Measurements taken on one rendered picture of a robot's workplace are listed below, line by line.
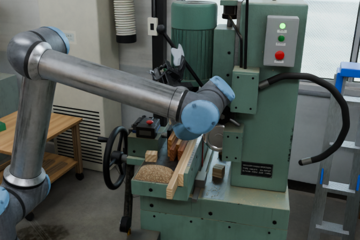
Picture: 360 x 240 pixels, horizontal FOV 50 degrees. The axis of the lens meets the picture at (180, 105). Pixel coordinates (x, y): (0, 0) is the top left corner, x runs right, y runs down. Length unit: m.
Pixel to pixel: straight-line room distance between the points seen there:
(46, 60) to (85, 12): 1.83
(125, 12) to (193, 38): 1.53
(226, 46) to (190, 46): 0.13
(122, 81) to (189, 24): 0.47
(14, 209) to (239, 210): 0.81
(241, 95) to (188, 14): 0.34
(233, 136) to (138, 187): 0.39
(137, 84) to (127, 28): 1.90
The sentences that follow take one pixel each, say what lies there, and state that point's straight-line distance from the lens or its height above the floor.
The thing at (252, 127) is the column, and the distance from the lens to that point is 1.47.
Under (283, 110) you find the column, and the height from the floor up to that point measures 1.15.
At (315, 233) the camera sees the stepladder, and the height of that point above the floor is 0.21.
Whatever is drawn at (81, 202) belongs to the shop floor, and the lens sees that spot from 2.98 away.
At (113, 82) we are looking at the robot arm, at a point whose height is 1.34.
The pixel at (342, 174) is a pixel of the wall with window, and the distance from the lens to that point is 3.06.
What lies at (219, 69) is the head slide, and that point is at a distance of 1.45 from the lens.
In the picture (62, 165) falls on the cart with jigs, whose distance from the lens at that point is 3.07.
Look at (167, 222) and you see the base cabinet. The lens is 1.61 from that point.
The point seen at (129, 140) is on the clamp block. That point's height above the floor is 0.94.
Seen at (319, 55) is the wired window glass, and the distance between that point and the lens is 2.84.
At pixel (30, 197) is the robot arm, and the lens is 1.57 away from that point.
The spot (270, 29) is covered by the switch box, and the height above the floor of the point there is 1.44.
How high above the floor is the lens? 1.64
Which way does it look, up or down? 20 degrees down
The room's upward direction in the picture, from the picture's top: 1 degrees clockwise
